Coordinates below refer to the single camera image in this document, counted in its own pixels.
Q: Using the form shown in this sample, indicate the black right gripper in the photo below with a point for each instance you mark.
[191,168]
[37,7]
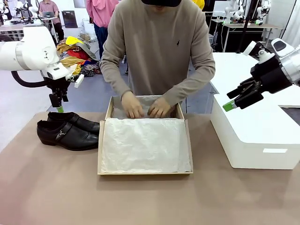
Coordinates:
[272,75]

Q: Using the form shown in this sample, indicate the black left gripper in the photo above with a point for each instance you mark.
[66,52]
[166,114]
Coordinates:
[58,86]

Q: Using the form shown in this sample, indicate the black leather dress shoe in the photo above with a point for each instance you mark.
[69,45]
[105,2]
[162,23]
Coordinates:
[82,122]
[70,138]

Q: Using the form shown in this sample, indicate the white tissue wrapping paper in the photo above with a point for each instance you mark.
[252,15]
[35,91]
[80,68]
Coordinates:
[145,145]

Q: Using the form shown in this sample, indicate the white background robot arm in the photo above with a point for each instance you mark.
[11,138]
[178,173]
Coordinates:
[262,10]
[234,11]

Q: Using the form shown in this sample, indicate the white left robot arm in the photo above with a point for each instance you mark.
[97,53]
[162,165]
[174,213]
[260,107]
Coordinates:
[30,49]

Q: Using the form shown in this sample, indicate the person's left forearm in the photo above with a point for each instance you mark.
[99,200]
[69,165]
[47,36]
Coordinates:
[189,85]

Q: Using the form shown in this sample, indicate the person's right forearm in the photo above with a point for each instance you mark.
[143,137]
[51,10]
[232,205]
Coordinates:
[116,78]

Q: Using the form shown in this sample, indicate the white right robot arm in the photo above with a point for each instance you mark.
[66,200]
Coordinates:
[290,63]

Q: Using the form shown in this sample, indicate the small cardboard box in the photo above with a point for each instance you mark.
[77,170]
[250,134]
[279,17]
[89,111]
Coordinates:
[84,36]

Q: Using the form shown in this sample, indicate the white storage box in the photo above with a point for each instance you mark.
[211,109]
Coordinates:
[87,25]

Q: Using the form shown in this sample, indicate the cardboard shoe box with lid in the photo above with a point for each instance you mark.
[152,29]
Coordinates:
[145,173]

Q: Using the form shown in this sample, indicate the person's right hand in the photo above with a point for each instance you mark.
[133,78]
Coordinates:
[132,106]

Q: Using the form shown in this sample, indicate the person's left hand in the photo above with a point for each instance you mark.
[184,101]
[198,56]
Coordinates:
[160,109]

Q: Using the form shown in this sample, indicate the white table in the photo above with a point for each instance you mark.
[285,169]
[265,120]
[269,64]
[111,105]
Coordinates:
[232,70]

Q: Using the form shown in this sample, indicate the colourful clothes pile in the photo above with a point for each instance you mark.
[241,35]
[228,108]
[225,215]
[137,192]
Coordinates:
[77,55]

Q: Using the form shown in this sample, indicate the white block platform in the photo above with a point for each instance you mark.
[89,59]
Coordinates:
[246,150]

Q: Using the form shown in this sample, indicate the grey background table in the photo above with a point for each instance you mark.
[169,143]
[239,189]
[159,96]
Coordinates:
[253,26]

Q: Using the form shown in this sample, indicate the black pole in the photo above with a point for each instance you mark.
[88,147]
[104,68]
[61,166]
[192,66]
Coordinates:
[246,23]

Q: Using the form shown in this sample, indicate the black standing panel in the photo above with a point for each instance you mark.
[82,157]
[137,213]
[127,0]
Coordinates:
[71,20]

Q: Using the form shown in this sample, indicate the grey laptop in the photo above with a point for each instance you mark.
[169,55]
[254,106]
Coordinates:
[48,14]

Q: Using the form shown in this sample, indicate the seated person in mauve shirt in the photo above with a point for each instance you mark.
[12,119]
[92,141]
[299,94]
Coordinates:
[48,5]

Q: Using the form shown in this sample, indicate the person in pink top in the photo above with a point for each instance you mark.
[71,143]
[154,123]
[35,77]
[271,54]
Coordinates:
[100,14]

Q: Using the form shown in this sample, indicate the person in beige sweater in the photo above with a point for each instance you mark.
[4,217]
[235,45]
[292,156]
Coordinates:
[159,47]

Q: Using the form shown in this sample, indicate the person in yellow top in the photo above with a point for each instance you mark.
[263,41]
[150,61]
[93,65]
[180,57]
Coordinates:
[199,4]

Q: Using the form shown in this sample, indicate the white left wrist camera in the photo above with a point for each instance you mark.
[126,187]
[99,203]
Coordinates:
[79,81]

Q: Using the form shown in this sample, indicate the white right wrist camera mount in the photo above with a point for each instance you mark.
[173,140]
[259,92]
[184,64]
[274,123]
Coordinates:
[250,48]

